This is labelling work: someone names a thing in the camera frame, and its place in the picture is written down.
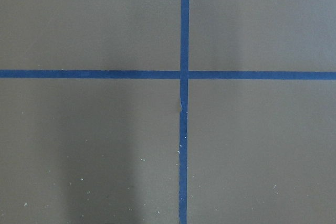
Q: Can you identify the brown paper table cover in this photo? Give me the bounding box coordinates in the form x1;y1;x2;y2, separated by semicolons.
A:
1;0;335;223

